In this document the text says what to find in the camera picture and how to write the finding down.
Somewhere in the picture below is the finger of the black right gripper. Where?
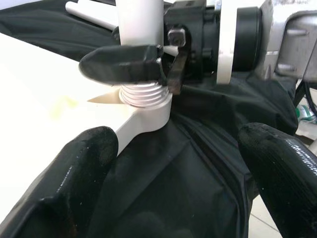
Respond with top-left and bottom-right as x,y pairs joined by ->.
78,44 -> 167,85
111,24 -> 122,44

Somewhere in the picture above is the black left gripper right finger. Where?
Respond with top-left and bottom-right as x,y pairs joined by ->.
237,122 -> 317,238

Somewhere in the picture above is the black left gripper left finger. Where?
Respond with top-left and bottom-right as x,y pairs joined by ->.
0,125 -> 119,238

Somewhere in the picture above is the white plastic table leg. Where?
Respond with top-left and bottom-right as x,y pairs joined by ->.
64,0 -> 117,30
115,0 -> 172,108

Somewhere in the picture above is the white plastic table top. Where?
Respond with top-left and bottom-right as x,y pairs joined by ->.
0,31 -> 172,219

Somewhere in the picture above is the green white plastic package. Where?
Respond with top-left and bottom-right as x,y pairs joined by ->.
296,104 -> 317,124

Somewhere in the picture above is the black table cloth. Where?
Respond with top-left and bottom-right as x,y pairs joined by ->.
0,0 -> 317,238

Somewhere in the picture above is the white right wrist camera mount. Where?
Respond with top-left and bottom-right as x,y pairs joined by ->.
214,0 -> 239,85

